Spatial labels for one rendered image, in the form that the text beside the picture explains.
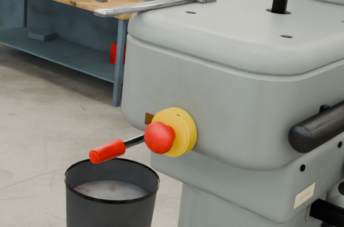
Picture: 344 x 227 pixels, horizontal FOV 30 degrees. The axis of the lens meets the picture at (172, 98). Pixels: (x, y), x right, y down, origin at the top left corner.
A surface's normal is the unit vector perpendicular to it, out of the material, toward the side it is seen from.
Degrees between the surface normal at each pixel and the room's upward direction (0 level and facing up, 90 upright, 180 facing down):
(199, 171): 90
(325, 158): 90
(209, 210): 90
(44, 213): 0
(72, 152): 0
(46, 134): 0
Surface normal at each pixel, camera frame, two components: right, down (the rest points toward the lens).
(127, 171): -0.31, 0.22
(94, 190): 0.10, -0.94
